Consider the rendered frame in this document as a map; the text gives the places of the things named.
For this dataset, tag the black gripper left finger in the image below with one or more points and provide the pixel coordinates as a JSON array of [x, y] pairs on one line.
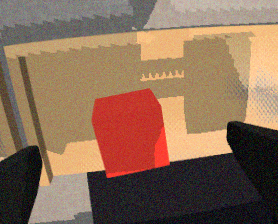
[[19, 180]]

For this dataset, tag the red block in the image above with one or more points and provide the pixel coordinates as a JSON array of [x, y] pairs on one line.
[[130, 133]]

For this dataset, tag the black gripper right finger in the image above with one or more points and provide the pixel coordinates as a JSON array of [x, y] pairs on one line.
[[256, 150]]

